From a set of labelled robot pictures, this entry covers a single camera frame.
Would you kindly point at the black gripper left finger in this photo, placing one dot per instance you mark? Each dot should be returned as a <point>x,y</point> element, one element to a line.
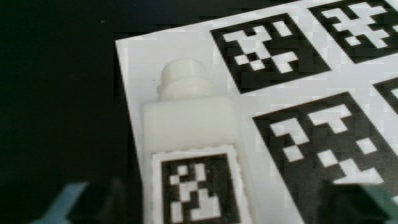
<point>93,203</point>

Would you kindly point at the white sheet with AprilTags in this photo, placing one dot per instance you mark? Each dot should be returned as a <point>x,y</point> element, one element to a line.
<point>301,60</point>

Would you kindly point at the white table leg centre left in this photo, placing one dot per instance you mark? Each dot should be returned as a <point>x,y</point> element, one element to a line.
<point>198,183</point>

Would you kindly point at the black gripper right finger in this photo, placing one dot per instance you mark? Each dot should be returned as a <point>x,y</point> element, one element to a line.
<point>356,204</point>

